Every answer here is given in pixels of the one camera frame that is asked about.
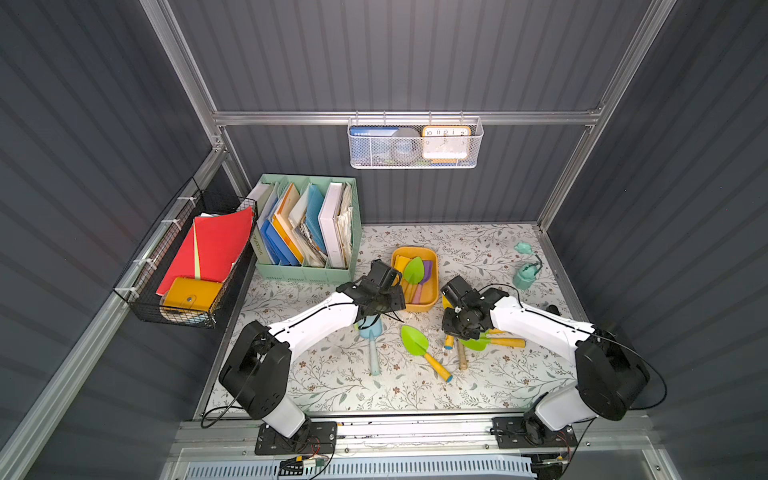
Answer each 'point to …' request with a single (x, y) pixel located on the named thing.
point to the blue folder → (280, 252)
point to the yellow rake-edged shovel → (400, 262)
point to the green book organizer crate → (305, 228)
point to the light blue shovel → (370, 327)
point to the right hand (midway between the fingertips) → (452, 327)
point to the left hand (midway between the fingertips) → (395, 297)
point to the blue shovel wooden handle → (462, 356)
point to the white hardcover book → (328, 228)
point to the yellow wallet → (190, 293)
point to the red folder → (213, 245)
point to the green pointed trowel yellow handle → (418, 344)
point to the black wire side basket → (138, 288)
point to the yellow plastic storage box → (426, 253)
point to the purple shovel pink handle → (426, 277)
